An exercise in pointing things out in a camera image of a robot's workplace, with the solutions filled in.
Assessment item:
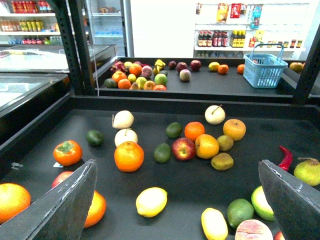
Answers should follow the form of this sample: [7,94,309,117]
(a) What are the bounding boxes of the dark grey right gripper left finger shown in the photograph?
[0,159,97,240]

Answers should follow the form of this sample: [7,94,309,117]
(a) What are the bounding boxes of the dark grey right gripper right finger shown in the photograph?
[258,159,320,240]

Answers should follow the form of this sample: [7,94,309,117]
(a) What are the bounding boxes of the yellow lemon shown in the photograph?
[135,187,168,218]

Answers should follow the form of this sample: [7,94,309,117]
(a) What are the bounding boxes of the blue basket far shelf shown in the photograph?
[243,43,288,89]

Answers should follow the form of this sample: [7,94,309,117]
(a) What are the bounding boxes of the white drinks shelf unit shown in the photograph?
[0,0,62,45]

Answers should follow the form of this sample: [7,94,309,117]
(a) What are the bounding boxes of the bright green apple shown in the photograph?
[251,186,275,221]

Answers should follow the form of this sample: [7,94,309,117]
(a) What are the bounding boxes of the yellow green pear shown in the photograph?
[293,157,320,187]

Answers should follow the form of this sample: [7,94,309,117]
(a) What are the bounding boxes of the orange behind left finger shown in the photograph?
[83,190,107,229]

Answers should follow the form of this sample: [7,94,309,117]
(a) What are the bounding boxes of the red apple left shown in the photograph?
[51,171,73,189]

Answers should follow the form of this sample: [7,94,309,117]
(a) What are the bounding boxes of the red apple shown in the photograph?
[51,171,73,189]
[171,137,196,162]

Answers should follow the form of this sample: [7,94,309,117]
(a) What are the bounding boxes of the red chili pepper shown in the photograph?
[278,145,293,172]

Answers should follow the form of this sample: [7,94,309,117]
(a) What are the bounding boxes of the orange at left edge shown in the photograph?
[0,183,31,224]

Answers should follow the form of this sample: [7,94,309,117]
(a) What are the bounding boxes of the pink peach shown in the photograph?
[234,219,273,240]

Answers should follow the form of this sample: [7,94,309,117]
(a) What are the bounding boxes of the green lime front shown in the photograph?
[227,198,255,229]

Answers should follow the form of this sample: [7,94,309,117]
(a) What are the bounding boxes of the green lime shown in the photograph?
[227,198,255,229]
[165,122,183,139]
[153,143,171,164]

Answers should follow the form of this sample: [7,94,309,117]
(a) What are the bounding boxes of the orange persimmon with green top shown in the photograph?
[53,140,83,167]

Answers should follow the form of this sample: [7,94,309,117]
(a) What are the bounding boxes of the yellow mango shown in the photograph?
[201,207,229,240]

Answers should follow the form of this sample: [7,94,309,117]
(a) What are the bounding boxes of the dark green avocado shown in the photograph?
[86,129,104,147]

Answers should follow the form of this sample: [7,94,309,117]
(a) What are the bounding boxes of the brown kiwi lower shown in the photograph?
[210,152,234,171]

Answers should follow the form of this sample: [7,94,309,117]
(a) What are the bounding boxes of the brown kiwi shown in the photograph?
[210,152,234,171]
[217,135,234,152]

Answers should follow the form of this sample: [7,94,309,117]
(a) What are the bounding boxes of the large orange near front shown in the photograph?
[114,141,145,173]

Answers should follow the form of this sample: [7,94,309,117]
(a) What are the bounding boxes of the brown kiwi upper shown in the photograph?
[217,135,234,152]

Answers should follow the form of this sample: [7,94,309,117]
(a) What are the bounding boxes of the yellow apple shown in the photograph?
[222,118,247,141]

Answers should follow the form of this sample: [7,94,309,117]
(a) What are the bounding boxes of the white round pear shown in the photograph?
[114,128,138,147]

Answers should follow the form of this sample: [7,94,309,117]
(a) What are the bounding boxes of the yellow orange fruit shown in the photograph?
[195,134,220,159]

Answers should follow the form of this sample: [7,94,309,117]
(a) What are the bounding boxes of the white pear lying sideways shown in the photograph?
[111,110,135,130]

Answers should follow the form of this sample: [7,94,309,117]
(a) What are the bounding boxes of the green lime lower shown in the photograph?
[153,143,171,164]

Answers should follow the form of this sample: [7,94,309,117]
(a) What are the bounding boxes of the white pear with stem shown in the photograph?
[204,105,226,125]

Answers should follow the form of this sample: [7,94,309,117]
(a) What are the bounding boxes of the orange mandarin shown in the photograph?
[184,121,205,142]

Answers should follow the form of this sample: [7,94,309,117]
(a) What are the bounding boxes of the green lime upper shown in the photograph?
[165,122,183,139]

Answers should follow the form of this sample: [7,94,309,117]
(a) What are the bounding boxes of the glass top freezer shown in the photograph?
[0,44,118,118]

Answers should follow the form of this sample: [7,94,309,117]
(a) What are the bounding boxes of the far pile of fruit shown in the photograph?
[102,59,168,91]

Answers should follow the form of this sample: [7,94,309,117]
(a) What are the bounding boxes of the dark soy sauce bottles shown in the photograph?
[195,30,229,48]

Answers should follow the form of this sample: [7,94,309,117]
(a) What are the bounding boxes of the black shelf upright post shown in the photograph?
[48,0,96,96]

